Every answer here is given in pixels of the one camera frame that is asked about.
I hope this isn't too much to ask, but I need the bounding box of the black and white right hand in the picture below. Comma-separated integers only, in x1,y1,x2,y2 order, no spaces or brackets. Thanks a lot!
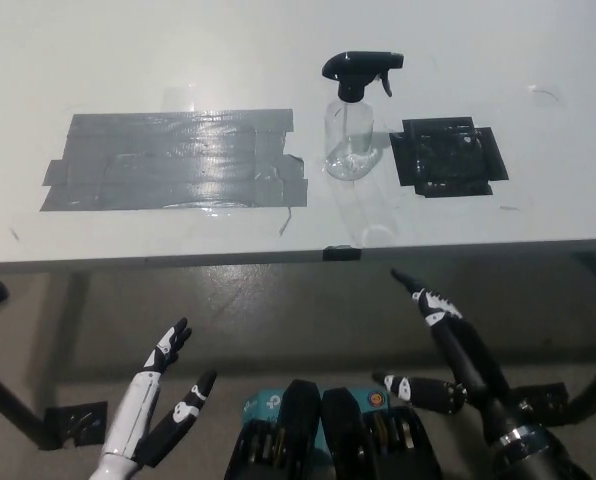
371,268,518,444

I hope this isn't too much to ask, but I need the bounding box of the black desk leg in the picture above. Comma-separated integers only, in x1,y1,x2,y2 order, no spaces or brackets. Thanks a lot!
0,349,62,451
562,344,596,427

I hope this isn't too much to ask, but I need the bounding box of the grey duct tape patch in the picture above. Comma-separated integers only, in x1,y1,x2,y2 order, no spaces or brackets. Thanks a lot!
38,107,310,214

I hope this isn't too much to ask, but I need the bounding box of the black spray trigger lid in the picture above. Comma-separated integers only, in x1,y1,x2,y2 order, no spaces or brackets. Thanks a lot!
320,50,406,104

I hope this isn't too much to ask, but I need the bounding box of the clear plastic bottle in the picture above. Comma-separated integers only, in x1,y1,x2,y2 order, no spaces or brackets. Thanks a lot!
321,94,383,181

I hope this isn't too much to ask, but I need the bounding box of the white and black left hand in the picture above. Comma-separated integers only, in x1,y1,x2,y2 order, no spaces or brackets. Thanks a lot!
101,316,219,469

